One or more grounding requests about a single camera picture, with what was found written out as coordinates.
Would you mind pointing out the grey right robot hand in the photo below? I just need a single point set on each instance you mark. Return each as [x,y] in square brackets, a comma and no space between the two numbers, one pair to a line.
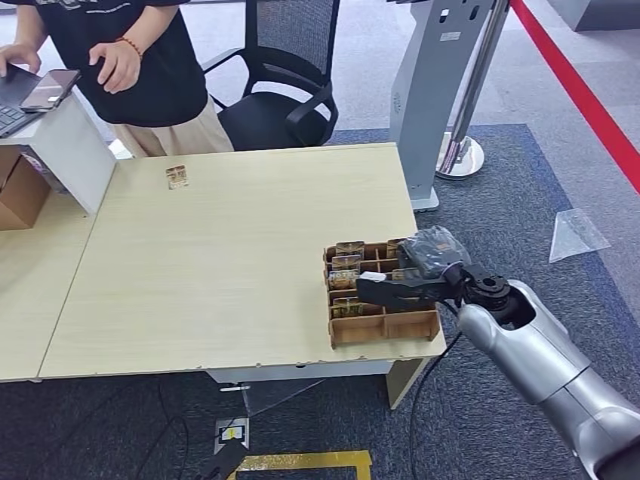
[425,255]

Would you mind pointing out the person's left hand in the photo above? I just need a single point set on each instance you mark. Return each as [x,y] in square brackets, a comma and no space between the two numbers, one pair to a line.
[116,66]

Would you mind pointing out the person's right hand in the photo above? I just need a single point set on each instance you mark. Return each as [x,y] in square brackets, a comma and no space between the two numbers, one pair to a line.
[20,54]

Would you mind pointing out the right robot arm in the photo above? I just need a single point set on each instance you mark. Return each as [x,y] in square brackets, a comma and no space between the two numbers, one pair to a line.
[525,344]

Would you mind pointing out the person's right forearm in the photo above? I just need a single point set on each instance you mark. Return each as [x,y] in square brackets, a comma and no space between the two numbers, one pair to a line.
[30,30]

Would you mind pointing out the person's left forearm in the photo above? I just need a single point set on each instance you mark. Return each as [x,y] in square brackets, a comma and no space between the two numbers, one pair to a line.
[150,30]

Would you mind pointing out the person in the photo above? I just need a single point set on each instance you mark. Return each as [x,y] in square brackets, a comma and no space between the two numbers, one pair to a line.
[150,86]

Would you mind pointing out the wooden card organizer tray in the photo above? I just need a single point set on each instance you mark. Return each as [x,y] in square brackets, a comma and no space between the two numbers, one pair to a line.
[380,328]

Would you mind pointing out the yellow hotel key card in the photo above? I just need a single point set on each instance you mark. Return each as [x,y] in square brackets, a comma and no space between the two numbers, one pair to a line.
[343,279]
[350,248]
[346,263]
[345,308]
[176,177]

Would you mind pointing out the dark laptop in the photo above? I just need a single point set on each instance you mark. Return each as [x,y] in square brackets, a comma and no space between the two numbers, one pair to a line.
[12,93]

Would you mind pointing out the black smartphone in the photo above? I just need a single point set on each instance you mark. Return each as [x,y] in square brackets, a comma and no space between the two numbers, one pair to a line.
[50,89]

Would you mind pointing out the white desk riser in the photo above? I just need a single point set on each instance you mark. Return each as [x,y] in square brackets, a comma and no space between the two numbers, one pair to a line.
[75,152]

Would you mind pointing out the white table leg panel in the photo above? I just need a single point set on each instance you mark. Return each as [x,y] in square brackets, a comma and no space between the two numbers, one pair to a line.
[402,384]

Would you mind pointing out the brown cardboard box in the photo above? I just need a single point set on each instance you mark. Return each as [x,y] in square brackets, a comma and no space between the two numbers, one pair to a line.
[23,199]

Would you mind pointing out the grey kiosk stand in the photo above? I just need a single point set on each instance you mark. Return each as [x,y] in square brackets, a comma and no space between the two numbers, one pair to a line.
[425,99]

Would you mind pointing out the clear plastic sheet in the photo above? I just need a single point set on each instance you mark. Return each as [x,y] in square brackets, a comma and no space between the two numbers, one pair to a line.
[575,235]

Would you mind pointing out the black office chair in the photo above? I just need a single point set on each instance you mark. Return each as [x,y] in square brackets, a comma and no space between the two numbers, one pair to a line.
[270,119]

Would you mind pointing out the red barrier belt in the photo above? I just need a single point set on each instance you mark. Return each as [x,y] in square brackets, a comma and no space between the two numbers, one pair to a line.
[580,93]

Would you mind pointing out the floor socket box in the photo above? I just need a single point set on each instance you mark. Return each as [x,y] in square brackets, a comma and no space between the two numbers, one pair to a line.
[232,434]

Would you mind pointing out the grey display platform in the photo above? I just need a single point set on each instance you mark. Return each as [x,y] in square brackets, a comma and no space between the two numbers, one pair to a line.
[600,13]

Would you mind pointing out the chrome stanchion post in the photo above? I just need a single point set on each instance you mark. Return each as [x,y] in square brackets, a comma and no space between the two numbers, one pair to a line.
[472,86]

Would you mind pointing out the yellow floor tape frame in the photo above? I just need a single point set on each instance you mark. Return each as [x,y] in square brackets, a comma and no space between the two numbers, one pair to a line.
[305,459]

